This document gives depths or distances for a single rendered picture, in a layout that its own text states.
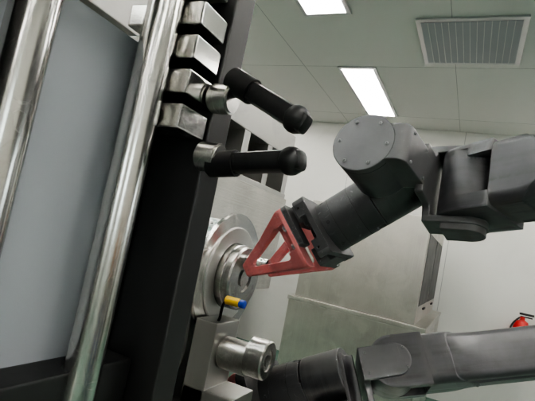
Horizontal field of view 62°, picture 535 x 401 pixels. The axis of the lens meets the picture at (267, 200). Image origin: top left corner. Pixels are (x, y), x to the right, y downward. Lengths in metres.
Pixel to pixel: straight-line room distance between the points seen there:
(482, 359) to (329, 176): 4.81
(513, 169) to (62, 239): 0.34
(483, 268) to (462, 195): 4.55
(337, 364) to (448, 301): 4.47
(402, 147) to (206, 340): 0.27
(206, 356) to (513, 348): 0.34
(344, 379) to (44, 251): 0.40
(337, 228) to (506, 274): 4.55
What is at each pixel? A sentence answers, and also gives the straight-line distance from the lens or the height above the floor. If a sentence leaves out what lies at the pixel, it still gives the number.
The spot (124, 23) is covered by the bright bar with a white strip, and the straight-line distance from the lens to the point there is 0.34.
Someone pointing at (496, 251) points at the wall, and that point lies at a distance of 4.99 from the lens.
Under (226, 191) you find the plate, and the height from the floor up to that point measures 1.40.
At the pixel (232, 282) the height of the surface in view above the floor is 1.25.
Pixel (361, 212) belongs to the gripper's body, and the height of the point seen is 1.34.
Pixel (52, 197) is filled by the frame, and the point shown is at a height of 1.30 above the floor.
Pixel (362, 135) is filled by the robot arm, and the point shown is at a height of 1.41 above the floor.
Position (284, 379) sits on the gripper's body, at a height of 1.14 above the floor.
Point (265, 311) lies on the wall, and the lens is 5.47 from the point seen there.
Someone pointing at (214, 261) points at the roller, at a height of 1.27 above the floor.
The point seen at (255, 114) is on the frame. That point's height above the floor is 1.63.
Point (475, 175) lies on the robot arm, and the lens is 0.44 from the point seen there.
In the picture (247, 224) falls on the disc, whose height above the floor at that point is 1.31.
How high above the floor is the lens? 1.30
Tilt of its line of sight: 5 degrees up
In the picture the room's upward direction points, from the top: 11 degrees clockwise
